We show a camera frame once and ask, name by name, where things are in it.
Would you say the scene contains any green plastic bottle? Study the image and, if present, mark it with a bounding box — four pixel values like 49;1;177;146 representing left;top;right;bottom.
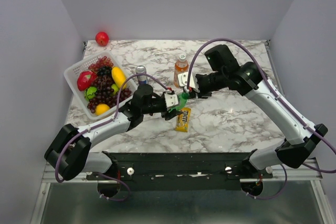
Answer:
171;92;188;110

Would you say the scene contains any orange bottle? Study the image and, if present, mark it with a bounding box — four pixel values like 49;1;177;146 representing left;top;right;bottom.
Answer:
174;58;189;88

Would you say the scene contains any green bottle cap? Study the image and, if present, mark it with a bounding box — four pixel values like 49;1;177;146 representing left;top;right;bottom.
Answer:
182;93;189;100

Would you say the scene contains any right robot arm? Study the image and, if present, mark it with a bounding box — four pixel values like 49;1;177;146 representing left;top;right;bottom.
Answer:
182;45;328;178

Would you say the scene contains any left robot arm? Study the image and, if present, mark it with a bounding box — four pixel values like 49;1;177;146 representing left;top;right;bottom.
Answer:
44;84;182;183

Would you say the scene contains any yellow candy bag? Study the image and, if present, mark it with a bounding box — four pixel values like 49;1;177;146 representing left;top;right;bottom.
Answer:
175;108;191;132

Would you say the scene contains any blue silver can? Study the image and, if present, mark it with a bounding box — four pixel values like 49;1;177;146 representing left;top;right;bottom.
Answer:
135;65;148;85

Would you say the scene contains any green apple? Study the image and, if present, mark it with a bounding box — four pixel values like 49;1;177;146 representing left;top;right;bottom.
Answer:
111;83;119;95

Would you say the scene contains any yellow mango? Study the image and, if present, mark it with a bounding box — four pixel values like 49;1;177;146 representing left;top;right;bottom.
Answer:
111;67;127;89

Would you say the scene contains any purple grape bunch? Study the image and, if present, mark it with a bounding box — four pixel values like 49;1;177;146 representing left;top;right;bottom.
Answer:
87;76;118;114

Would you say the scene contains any yellow lemon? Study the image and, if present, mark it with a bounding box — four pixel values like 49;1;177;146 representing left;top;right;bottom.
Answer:
95;104;110;115

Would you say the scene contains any black grape bunch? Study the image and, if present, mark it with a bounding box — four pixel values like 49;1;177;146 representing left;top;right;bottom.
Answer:
97;66;112;76

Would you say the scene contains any green round fruit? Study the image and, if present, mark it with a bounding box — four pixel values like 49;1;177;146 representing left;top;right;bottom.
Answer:
84;87;97;101

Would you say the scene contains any red grape bunch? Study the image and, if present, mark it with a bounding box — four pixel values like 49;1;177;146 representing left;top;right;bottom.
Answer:
88;56;114;72

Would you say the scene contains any red dragon fruit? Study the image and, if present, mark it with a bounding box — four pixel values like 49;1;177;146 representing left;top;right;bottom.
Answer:
77;70;97;91

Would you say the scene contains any red apple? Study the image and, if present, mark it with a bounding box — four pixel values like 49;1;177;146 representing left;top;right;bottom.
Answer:
95;31;109;47

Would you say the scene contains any white plastic fruit basket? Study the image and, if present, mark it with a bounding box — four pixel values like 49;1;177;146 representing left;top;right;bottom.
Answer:
64;51;131;120

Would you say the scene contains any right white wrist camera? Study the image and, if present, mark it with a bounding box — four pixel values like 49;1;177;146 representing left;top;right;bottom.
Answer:
177;72;198;90

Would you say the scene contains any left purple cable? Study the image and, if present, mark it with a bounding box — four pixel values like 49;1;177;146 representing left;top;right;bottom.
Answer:
55;73;174;201

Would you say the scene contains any purple cable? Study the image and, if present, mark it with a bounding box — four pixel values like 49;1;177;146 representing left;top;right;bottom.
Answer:
55;73;174;201
186;37;336;200

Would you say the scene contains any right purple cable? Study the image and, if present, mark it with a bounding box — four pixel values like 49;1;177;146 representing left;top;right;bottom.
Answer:
186;37;336;200

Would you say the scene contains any black base frame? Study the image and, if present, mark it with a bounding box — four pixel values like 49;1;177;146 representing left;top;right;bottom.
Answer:
87;153;273;191

